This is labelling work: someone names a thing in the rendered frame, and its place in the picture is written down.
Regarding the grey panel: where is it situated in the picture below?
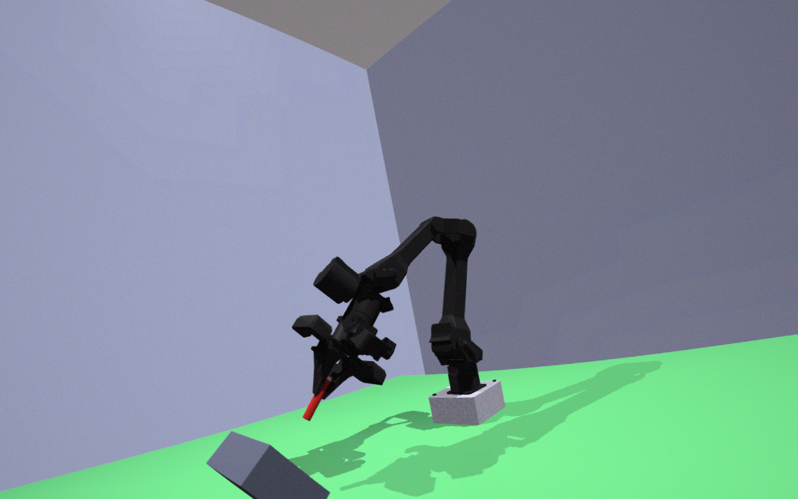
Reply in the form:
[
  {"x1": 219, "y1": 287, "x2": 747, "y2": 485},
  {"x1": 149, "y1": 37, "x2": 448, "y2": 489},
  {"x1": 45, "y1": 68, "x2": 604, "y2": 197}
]
[{"x1": 206, "y1": 431, "x2": 330, "y2": 499}]

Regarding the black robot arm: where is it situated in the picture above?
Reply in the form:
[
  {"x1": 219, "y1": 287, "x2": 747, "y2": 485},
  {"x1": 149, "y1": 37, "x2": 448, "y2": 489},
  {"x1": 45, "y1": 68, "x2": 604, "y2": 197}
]
[{"x1": 313, "y1": 216, "x2": 486, "y2": 395}]

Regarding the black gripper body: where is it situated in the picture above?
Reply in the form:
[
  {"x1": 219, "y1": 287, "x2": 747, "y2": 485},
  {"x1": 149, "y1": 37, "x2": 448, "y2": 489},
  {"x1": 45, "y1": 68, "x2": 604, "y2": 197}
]
[{"x1": 292, "y1": 309, "x2": 387, "y2": 385}]

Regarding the red peg with white band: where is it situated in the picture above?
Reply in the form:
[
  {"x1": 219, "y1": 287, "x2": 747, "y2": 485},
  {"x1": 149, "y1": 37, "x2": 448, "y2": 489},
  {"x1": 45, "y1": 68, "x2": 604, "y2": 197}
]
[{"x1": 303, "y1": 374, "x2": 333, "y2": 421}]

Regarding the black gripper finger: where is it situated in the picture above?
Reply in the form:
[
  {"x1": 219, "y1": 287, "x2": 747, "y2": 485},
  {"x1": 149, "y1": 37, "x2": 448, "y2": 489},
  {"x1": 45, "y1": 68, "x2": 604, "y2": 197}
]
[
  {"x1": 322, "y1": 364, "x2": 363, "y2": 400},
  {"x1": 311, "y1": 347, "x2": 342, "y2": 395}
]

